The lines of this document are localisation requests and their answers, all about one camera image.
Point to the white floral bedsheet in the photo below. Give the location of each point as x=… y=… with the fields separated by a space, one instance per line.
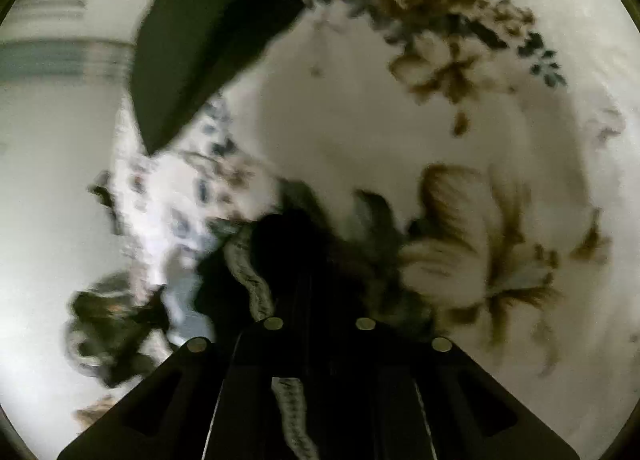
x=375 y=114

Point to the black garment with striped trim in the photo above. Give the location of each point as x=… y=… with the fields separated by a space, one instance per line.
x=215 y=280

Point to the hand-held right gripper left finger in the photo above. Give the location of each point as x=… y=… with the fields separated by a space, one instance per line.
x=295 y=290

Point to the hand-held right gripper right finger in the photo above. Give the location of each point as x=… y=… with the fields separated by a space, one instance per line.
x=337 y=290

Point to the dark green cloth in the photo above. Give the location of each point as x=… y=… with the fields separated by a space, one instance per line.
x=200 y=39

